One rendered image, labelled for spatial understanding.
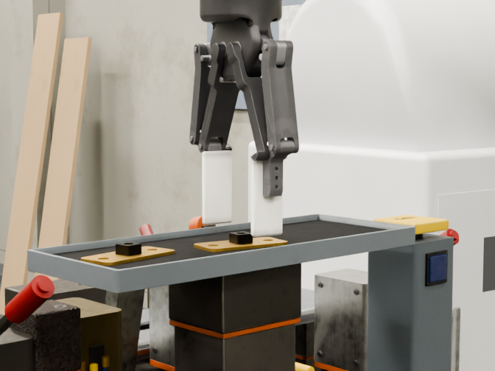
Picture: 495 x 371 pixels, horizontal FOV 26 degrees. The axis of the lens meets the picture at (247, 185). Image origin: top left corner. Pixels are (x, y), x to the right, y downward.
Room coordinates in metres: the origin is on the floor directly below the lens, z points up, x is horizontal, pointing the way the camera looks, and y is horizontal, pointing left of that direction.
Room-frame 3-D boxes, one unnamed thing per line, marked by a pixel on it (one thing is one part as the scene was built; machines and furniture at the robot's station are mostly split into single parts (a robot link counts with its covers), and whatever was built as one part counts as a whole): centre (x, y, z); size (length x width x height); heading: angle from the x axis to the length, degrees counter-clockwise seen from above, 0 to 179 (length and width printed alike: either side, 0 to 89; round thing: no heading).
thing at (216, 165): (1.03, 0.03, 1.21); 0.03 x 0.01 x 0.07; 121
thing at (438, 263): (1.15, -0.20, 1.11); 0.03 x 0.01 x 0.03; 132
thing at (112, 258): (0.92, 0.10, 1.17); 0.08 x 0.04 x 0.01; 142
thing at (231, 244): (0.99, 0.01, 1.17); 0.08 x 0.04 x 0.01; 121
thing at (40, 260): (1.00, 0.01, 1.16); 0.37 x 0.14 x 0.02; 132
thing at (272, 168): (0.93, -0.03, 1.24); 0.03 x 0.01 x 0.05; 31
